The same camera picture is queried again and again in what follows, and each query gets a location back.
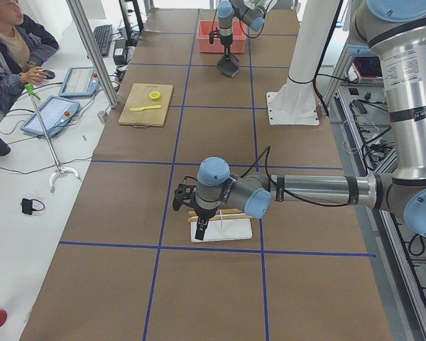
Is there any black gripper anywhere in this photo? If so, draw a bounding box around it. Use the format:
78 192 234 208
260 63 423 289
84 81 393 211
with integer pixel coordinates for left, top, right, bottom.
195 204 217 241
221 35 233 60

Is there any grey pink cleaning cloth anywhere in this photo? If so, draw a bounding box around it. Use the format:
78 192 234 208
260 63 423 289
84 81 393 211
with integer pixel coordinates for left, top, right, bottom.
217 53 241 78

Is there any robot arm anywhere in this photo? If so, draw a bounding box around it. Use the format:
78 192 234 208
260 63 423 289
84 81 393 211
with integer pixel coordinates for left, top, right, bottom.
217 0 277 61
192 1 426 241

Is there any white rod holder clip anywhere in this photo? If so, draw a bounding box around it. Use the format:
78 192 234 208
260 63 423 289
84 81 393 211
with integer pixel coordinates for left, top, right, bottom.
218 210 229 234

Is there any pink plastic bin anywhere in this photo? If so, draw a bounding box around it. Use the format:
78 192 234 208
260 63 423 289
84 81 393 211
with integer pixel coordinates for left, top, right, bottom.
197 20 247 54

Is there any white rectangular tray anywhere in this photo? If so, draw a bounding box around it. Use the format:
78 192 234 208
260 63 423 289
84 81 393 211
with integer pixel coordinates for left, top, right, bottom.
190 219 253 243

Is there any wooden rod near tray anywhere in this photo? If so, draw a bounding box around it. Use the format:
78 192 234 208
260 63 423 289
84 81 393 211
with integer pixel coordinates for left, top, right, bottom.
187 214 253 222

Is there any yellow lemon slice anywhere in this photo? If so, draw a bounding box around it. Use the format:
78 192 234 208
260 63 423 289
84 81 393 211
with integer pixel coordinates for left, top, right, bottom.
148 91 161 101

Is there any yellow plastic knife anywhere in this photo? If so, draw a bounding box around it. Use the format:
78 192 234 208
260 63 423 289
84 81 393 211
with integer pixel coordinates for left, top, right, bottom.
129 104 162 112

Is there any bamboo cutting board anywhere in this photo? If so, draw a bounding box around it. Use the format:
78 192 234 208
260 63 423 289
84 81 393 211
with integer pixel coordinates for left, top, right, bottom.
119 83 173 127

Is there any black power adapter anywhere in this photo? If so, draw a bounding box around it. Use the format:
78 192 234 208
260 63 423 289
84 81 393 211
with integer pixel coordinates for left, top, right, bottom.
113 38 128 65

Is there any black keyboard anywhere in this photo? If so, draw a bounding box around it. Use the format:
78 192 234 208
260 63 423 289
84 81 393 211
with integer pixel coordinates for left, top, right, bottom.
93 24 112 57

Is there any blue teach pendant far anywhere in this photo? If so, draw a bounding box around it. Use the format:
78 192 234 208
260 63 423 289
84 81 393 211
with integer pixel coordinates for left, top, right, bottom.
59 67 100 98

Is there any blue teach pendant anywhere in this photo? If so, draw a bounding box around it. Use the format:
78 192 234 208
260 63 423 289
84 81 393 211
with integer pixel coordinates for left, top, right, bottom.
20 95 80 138
59 67 100 98

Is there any black computer mouse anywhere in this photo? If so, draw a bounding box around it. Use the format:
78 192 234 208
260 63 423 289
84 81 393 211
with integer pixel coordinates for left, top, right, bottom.
43 70 55 80

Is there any blue teach pendant near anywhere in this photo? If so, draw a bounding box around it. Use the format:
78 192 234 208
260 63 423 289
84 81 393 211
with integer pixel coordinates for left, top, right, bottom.
20 95 80 138

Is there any metal stand with green clip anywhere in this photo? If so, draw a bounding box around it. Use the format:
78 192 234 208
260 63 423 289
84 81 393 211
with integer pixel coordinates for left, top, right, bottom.
24 84 82 193

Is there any seated person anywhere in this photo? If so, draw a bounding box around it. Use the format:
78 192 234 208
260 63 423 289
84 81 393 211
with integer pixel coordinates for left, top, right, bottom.
0 1 59 113

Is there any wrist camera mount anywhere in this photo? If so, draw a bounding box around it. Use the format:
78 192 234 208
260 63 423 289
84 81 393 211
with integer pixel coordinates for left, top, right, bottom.
172 176 196 211
209 30 219 45

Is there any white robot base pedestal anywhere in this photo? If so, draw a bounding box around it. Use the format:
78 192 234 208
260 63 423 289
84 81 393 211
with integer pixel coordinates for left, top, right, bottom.
266 0 343 126

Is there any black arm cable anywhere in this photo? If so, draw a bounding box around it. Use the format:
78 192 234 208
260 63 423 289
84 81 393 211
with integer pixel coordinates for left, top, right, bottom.
241 145 352 207

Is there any aluminium frame post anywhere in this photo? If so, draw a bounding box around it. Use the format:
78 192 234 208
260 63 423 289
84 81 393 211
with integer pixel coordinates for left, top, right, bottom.
66 0 118 109

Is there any small black strap device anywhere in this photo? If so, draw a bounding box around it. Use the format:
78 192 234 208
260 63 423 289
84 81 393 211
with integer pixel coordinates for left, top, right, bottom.
21 197 45 215

